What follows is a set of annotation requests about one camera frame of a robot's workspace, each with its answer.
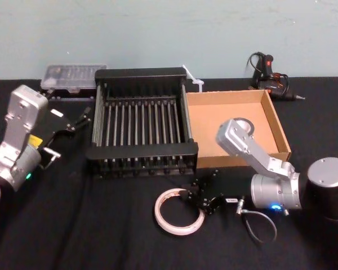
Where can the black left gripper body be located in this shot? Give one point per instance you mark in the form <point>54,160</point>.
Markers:
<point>52,123</point>

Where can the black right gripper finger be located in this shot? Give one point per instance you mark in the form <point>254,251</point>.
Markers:
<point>200,187</point>
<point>211,204</point>

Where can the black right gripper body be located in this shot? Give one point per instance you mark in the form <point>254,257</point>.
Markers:
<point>233,197</point>

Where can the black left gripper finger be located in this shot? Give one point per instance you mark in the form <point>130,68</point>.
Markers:
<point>81,119</point>
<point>48,93</point>

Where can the roll of white tape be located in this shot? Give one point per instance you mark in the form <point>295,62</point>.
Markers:
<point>169,225</point>

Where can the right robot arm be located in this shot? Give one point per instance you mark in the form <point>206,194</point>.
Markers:
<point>270,180</point>

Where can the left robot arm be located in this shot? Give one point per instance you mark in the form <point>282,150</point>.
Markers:
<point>15,135</point>

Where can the clear plastic case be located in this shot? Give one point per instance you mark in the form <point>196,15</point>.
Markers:
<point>73,76</point>

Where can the black rack with steel bars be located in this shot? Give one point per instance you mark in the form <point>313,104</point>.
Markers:
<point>142,126</point>

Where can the shallow brown cardboard tray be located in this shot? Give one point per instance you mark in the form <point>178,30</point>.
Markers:
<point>214,112</point>

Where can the small white three-armed plastic piece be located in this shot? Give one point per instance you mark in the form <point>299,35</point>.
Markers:
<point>197,83</point>

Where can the black table cloth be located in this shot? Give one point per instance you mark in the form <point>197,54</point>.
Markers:
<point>87,225</point>

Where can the plain pale wall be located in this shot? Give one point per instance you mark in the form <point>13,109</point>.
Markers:
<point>157,33</point>

